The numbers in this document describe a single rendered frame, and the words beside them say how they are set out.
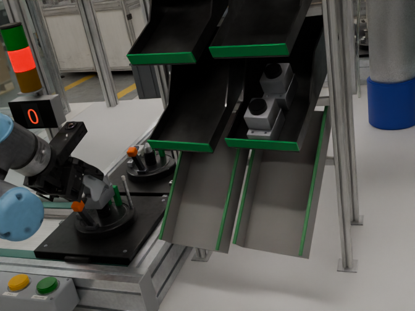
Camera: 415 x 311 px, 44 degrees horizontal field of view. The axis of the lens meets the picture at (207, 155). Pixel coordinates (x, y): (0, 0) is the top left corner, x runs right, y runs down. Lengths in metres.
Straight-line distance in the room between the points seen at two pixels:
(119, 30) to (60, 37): 0.95
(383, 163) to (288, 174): 0.57
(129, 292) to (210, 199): 0.24
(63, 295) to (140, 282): 0.16
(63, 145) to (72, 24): 5.70
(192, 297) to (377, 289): 0.36
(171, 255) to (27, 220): 0.43
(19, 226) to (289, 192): 0.48
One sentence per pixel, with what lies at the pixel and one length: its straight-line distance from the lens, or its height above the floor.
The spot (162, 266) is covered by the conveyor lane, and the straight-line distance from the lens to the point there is 1.09.
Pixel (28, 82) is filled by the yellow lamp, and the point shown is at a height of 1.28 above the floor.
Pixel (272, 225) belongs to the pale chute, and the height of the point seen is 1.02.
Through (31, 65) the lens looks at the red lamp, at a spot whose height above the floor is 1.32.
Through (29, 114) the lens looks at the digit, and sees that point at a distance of 1.29.
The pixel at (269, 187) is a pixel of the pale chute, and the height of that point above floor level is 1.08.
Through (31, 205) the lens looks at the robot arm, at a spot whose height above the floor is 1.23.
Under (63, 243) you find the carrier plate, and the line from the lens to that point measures 1.18.
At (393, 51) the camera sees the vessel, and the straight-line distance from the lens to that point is 1.62.
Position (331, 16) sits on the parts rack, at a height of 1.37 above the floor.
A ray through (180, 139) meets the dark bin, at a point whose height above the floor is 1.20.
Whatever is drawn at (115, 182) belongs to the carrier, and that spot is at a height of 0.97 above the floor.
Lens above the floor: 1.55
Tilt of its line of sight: 24 degrees down
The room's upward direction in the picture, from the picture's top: 11 degrees counter-clockwise
